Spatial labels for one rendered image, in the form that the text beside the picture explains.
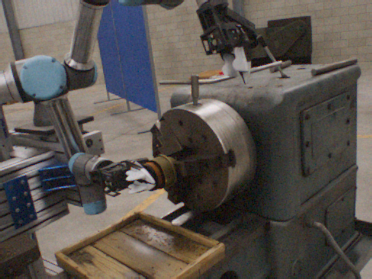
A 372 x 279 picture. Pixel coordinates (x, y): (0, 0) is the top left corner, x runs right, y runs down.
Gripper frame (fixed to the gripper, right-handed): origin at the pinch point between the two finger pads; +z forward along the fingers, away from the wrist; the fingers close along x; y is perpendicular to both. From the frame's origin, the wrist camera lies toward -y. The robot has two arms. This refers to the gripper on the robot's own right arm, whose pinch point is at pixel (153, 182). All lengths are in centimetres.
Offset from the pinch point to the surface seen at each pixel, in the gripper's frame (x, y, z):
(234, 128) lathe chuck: 9.3, -22.5, 9.6
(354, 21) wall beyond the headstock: 16, -953, -332
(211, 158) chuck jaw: 4.0, -12.0, 10.0
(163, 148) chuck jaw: 5.6, -9.0, -5.2
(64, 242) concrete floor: -108, -48, -190
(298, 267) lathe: -41, -39, 18
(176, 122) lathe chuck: 11.5, -15.4, -5.3
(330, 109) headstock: 6, -62, 18
